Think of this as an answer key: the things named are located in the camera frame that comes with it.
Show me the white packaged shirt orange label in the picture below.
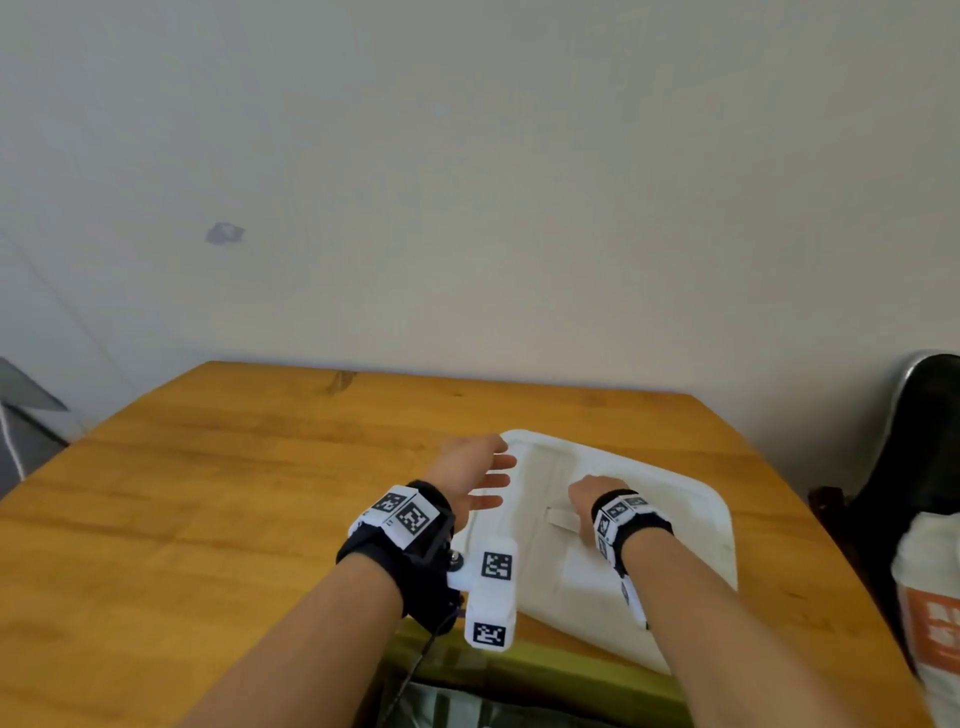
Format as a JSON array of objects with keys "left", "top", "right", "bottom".
[{"left": 890, "top": 511, "right": 960, "bottom": 728}]

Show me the black office chair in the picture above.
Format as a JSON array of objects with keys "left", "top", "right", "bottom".
[{"left": 808, "top": 350, "right": 960, "bottom": 676}]

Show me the person's right forearm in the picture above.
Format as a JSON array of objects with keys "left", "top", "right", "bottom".
[{"left": 622, "top": 527, "right": 856, "bottom": 728}]

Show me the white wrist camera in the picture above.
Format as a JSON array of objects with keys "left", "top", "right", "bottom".
[
  {"left": 447, "top": 536, "right": 519, "bottom": 654},
  {"left": 619, "top": 575, "right": 651, "bottom": 631}
]

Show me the black wrist band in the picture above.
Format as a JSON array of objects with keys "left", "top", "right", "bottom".
[
  {"left": 335, "top": 479, "right": 466, "bottom": 637},
  {"left": 590, "top": 488, "right": 675, "bottom": 579}
]

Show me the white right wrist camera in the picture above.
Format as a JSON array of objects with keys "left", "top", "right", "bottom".
[{"left": 619, "top": 575, "right": 651, "bottom": 631}]

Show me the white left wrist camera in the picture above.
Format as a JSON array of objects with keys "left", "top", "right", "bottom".
[{"left": 447, "top": 536, "right": 519, "bottom": 654}]

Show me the black right wrist band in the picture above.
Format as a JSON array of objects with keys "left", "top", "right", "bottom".
[{"left": 590, "top": 488, "right": 675, "bottom": 579}]

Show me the black left wrist band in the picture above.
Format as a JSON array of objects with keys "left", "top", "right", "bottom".
[{"left": 335, "top": 479, "right": 466, "bottom": 637}]

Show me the person's left hand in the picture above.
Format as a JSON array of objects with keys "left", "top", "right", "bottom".
[{"left": 422, "top": 432, "right": 519, "bottom": 532}]

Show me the white bin lid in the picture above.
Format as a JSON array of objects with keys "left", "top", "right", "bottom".
[{"left": 449, "top": 428, "right": 739, "bottom": 676}]

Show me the white wall cable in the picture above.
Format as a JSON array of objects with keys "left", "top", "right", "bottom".
[{"left": 0, "top": 408, "right": 28, "bottom": 481}]

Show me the person's left forearm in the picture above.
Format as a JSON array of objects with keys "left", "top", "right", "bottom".
[{"left": 179, "top": 553, "right": 406, "bottom": 728}]

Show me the black left camera cable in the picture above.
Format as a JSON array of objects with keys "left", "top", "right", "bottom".
[{"left": 389, "top": 611, "right": 460, "bottom": 728}]

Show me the green plastic storage bin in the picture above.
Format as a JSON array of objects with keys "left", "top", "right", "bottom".
[{"left": 371, "top": 618, "right": 695, "bottom": 728}]

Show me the person's right hand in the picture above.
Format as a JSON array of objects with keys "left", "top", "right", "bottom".
[{"left": 566, "top": 474, "right": 632, "bottom": 547}]

